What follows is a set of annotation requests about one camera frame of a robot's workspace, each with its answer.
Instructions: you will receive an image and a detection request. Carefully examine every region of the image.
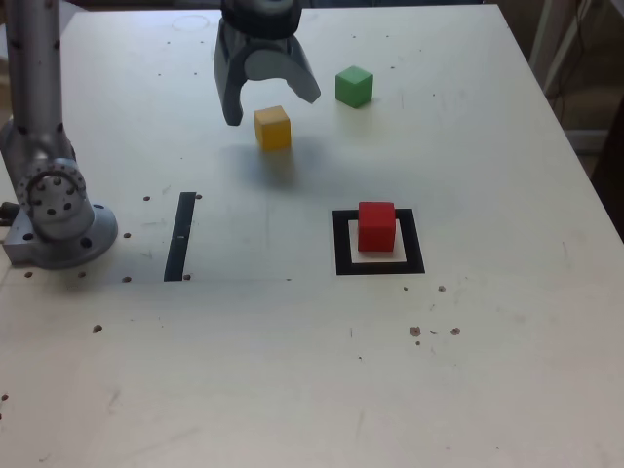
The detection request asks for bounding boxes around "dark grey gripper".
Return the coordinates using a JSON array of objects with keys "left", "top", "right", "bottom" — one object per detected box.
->
[{"left": 213, "top": 21, "right": 322, "bottom": 127}]

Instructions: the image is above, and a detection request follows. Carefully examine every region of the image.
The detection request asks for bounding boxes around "green cube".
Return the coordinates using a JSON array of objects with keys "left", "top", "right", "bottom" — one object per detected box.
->
[{"left": 334, "top": 65, "right": 374, "bottom": 109}]

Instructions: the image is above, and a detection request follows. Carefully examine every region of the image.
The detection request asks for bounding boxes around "white background frame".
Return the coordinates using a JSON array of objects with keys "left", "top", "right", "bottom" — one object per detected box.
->
[{"left": 528, "top": 0, "right": 624, "bottom": 98}]

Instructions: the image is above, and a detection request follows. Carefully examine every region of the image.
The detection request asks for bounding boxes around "yellow cube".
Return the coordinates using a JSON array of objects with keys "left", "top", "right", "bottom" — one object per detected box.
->
[{"left": 253, "top": 104, "right": 293, "bottom": 152}]

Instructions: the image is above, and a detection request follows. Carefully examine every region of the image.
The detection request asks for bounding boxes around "black tape strip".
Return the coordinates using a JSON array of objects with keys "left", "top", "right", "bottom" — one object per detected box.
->
[{"left": 163, "top": 191, "right": 196, "bottom": 283}]

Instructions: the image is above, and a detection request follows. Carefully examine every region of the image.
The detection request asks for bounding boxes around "black tape square outline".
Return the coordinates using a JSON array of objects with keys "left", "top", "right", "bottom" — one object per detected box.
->
[{"left": 331, "top": 208, "right": 426, "bottom": 277}]

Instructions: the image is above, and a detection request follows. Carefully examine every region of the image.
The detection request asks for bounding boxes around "red cube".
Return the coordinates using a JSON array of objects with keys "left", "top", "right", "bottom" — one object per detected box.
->
[{"left": 357, "top": 201, "right": 397, "bottom": 254}]

